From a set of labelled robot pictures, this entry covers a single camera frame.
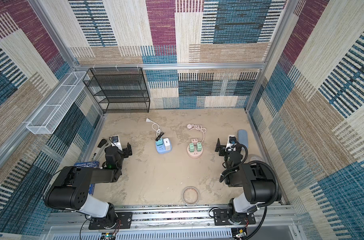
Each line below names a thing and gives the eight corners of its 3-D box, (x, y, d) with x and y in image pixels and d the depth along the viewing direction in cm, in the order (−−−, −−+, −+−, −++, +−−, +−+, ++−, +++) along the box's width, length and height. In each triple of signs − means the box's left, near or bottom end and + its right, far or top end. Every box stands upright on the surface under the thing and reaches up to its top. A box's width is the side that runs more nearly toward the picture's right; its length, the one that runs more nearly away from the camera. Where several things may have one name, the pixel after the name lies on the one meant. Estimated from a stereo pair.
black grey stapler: (93, 161, 96) (89, 157, 92) (105, 142, 105) (102, 138, 101) (97, 162, 96) (93, 158, 92) (109, 143, 105) (106, 139, 101)
